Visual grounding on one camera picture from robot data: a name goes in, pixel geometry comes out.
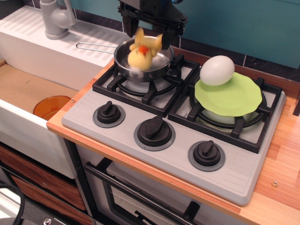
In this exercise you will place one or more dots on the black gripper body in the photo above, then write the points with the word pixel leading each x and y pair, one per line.
pixel 159 13

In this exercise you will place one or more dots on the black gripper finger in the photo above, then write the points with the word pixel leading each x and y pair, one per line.
pixel 130 22
pixel 170 32

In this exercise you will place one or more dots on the yellow stuffed duck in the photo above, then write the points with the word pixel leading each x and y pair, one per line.
pixel 143 50

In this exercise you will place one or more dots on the white egg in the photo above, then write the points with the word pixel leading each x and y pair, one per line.
pixel 217 70

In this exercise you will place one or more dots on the silver metal pan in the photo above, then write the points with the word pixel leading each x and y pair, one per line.
pixel 161 63

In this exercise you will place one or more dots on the black left stove knob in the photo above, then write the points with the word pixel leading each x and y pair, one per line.
pixel 109 115

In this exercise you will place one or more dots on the black stove knob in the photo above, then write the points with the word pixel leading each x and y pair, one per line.
pixel 109 115
pixel 206 156
pixel 154 134

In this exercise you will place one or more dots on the green plate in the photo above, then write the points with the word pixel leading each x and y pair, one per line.
pixel 238 97

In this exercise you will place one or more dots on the black middle stove knob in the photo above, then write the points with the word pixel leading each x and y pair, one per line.
pixel 154 134

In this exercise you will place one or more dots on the grey toy stove top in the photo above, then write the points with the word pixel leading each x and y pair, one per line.
pixel 234 181

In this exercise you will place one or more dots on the black right stove knob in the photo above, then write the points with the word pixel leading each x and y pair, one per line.
pixel 206 156

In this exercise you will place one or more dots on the black left burner grate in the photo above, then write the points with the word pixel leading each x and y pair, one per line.
pixel 156 97

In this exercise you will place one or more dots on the black burner grate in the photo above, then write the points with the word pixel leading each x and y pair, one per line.
pixel 246 132
pixel 156 97

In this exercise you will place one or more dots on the grey toy faucet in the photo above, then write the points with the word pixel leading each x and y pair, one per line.
pixel 57 21

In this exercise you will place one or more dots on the white toy sink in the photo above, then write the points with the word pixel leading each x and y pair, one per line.
pixel 33 67

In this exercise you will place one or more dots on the orange plastic cup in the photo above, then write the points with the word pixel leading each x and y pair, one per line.
pixel 48 107

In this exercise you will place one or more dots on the black right burner grate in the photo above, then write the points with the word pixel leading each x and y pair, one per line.
pixel 246 132

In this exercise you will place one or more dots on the wooden drawer fronts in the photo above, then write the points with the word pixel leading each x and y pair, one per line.
pixel 45 186

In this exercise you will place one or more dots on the oven door with handle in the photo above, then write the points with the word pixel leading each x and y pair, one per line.
pixel 99 171

